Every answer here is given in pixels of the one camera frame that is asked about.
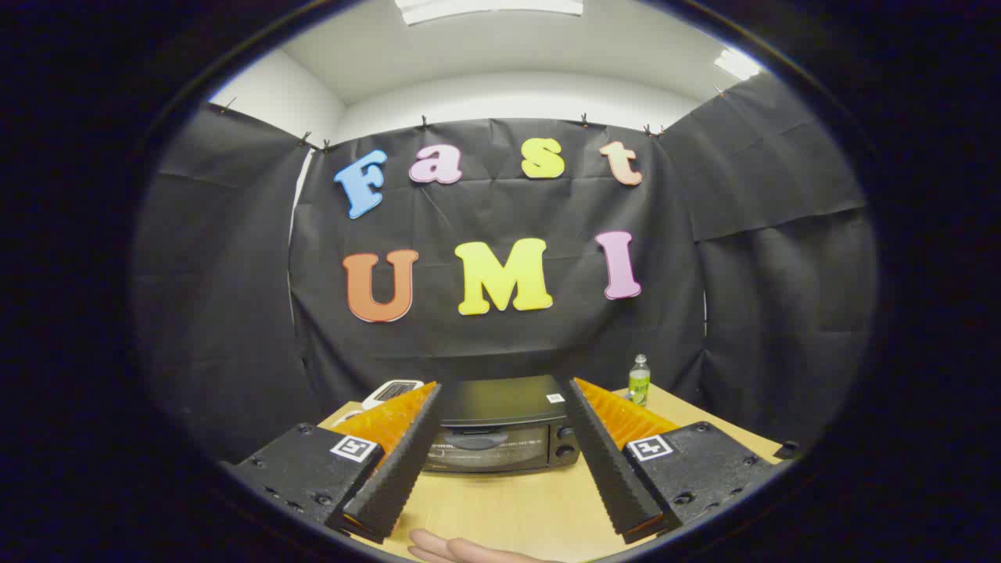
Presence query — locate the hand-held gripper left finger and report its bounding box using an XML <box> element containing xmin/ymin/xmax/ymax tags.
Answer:
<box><xmin>223</xmin><ymin>381</ymin><xmax>443</xmax><ymax>545</ymax></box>

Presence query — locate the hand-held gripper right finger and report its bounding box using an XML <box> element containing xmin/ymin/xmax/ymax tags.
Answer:
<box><xmin>557</xmin><ymin>377</ymin><xmax>784</xmax><ymax>546</ymax></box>

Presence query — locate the black toaster oven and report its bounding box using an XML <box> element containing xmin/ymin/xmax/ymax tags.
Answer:
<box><xmin>422</xmin><ymin>375</ymin><xmax>584</xmax><ymax>475</ymax></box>

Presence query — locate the white pop-up toaster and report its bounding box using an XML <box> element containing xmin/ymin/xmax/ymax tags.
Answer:
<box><xmin>361</xmin><ymin>379</ymin><xmax>425</xmax><ymax>411</ymax></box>

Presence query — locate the green drink bottle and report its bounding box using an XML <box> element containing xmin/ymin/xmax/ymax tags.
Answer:
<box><xmin>628</xmin><ymin>353</ymin><xmax>652</xmax><ymax>407</ymax></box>

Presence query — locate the black backdrop cloth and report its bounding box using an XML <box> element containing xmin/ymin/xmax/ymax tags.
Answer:
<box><xmin>133</xmin><ymin>74</ymin><xmax>881</xmax><ymax>464</ymax></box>

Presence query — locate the small ceiling light panel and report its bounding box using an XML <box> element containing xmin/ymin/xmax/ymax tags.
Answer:
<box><xmin>713</xmin><ymin>48</ymin><xmax>762</xmax><ymax>81</ymax></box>

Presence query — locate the long ceiling light panel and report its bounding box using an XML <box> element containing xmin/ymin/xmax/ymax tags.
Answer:
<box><xmin>395</xmin><ymin>0</ymin><xmax>584</xmax><ymax>26</ymax></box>

